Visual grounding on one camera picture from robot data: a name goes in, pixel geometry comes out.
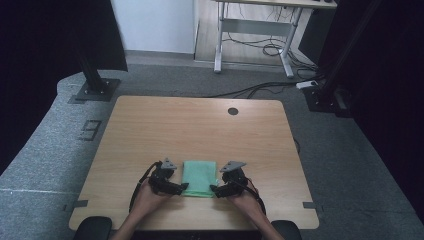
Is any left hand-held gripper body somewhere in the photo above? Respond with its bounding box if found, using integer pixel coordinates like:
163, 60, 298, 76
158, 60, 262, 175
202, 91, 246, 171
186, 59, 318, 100
148, 157, 178, 194

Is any dark curtain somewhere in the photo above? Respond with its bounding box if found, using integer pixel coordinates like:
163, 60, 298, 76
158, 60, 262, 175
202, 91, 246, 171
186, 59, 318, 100
0, 0, 129, 176
316, 0, 424, 225

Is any right hand-held gripper cable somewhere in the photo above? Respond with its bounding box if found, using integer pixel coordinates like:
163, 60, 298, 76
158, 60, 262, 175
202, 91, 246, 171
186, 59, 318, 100
244, 185, 268, 216

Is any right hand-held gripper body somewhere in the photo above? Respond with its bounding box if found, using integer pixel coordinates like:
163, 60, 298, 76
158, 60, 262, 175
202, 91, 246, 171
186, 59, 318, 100
219, 161, 249, 197

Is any person's left hand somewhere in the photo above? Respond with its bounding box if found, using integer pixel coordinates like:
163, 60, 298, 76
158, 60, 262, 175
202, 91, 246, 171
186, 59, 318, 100
131, 181, 171, 219

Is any hand-held gripper cable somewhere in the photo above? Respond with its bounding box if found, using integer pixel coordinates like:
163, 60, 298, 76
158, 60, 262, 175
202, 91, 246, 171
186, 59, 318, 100
128, 161, 162, 213
244, 185, 268, 216

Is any desk with white metal legs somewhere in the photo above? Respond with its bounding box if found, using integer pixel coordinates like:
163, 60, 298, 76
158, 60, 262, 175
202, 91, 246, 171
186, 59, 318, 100
213, 0, 338, 79

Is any black box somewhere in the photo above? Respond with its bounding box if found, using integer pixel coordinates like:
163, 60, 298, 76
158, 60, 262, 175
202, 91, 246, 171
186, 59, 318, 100
297, 8, 335, 65

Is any white power strip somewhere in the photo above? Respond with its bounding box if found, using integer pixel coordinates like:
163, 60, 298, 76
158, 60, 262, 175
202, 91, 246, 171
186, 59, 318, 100
295, 80, 319, 90

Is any black metal stand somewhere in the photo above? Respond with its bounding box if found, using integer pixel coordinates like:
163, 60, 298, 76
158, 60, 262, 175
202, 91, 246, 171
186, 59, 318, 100
73, 36, 122, 103
303, 0, 383, 118

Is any green towel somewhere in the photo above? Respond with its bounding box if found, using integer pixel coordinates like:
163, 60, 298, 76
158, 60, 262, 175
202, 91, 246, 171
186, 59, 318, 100
181, 160, 220, 198

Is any person's right hand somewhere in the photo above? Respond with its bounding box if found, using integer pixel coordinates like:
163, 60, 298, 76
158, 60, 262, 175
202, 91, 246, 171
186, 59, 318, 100
229, 190, 264, 220

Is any grey floor socket plate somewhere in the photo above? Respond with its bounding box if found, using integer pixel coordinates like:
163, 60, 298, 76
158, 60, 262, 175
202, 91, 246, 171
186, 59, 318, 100
78, 119, 103, 142

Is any left hand-held gripper cable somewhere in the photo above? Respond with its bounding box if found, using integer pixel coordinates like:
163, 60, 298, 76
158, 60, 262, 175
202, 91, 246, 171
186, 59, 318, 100
128, 161, 162, 213

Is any tangle of black cables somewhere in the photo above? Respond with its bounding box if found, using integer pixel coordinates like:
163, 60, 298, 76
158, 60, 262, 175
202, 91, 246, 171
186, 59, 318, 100
222, 4, 319, 74

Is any long black floor cable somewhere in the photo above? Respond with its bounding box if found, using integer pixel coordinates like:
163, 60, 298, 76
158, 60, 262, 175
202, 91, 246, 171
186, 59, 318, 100
202, 79, 301, 100

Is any person's dark clothing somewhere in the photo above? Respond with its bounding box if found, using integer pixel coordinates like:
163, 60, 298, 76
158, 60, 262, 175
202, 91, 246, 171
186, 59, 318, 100
131, 229, 273, 240

